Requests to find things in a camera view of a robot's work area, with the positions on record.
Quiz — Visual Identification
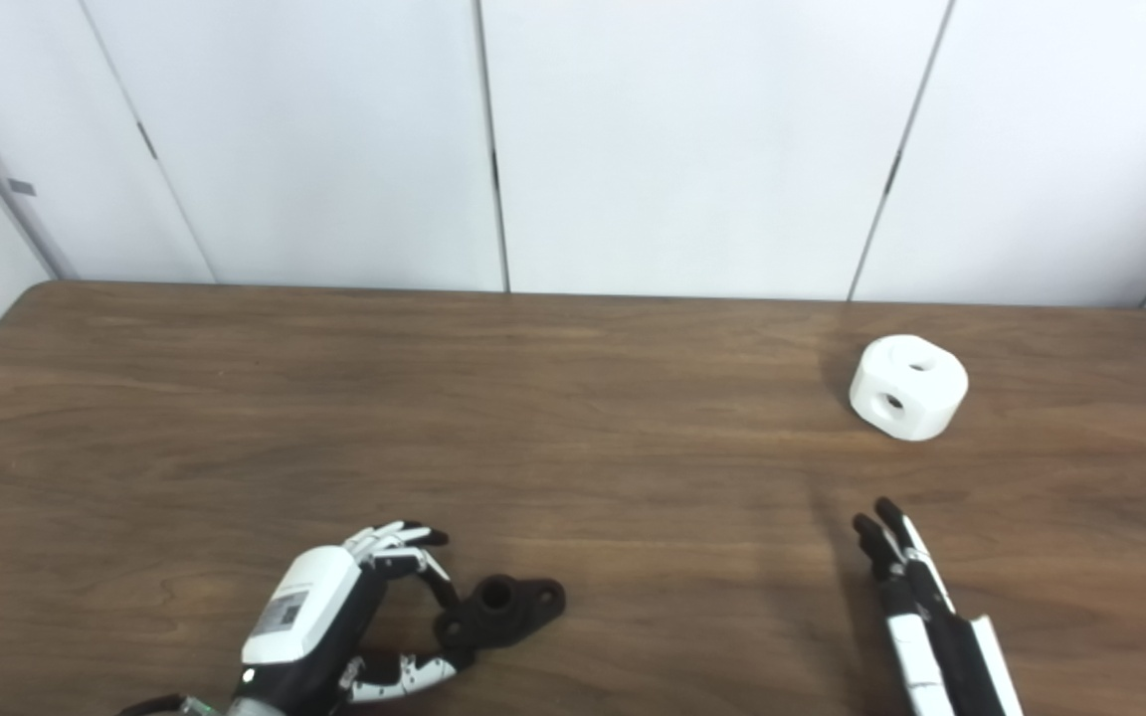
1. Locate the round white plastic piece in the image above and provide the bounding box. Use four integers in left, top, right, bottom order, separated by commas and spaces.
849, 334, 969, 442

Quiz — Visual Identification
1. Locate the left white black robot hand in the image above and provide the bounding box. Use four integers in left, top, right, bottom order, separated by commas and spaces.
232, 520, 479, 716

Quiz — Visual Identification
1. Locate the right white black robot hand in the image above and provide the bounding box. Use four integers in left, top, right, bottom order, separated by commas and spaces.
853, 497, 1024, 716

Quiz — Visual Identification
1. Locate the black flanged holder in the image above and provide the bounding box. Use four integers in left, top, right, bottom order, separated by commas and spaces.
434, 575, 567, 652

